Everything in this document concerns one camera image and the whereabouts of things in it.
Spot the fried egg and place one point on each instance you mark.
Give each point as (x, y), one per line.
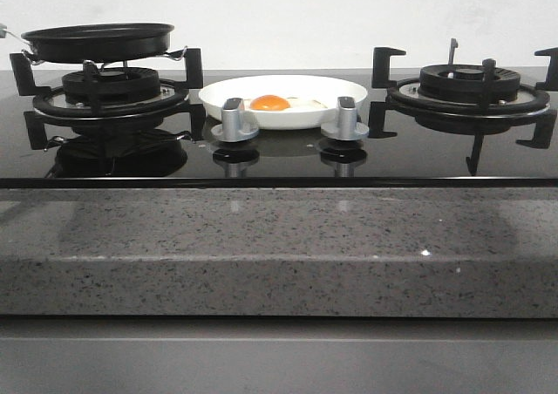
(275, 103)

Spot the white plate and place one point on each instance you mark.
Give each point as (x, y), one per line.
(323, 89)

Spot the black frying pan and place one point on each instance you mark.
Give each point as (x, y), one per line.
(100, 43)

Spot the silver left stove knob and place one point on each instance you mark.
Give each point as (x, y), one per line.
(235, 127)

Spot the silver stove knob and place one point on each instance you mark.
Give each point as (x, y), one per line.
(346, 127)
(235, 127)

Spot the silver right stove knob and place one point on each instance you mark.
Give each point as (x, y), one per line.
(346, 127)

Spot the black left gas burner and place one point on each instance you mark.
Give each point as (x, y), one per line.
(115, 86)

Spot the black gas burner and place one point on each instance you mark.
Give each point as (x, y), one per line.
(115, 86)
(464, 83)

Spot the black right gas burner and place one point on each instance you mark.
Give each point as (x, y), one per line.
(464, 83)

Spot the black glass cooktop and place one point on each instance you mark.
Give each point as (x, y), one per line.
(401, 151)

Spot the black right pan support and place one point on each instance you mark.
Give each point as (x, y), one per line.
(531, 101)

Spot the black pan support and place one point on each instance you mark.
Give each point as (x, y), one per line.
(531, 101)
(50, 103)

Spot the black left pan support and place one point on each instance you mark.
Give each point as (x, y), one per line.
(50, 103)

